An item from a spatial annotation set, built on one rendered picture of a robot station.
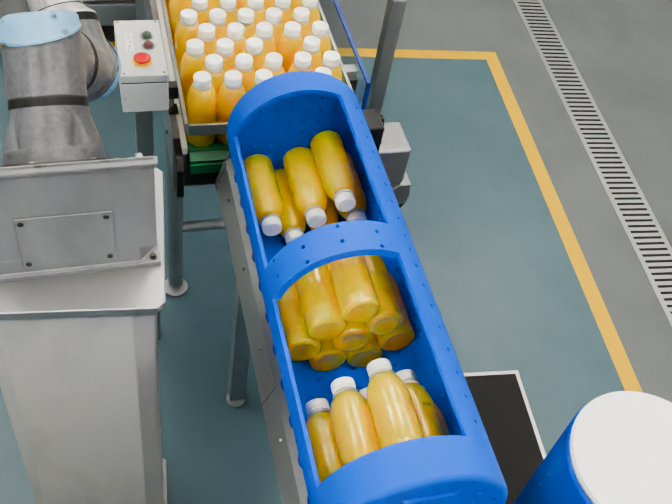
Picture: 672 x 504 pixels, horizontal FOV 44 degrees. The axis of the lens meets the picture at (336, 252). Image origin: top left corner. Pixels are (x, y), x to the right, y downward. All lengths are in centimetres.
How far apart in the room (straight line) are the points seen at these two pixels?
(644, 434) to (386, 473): 56
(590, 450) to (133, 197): 85
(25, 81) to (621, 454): 111
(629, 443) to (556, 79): 274
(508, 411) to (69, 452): 132
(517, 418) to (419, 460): 142
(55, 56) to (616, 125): 299
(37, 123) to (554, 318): 213
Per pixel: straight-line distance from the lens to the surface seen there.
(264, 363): 163
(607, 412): 155
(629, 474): 151
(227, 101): 190
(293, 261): 138
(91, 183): 127
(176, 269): 273
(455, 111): 369
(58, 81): 131
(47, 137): 129
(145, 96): 189
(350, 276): 140
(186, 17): 206
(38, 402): 164
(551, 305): 307
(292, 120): 175
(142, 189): 129
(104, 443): 178
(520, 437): 254
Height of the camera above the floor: 224
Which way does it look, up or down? 49 degrees down
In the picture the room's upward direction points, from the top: 12 degrees clockwise
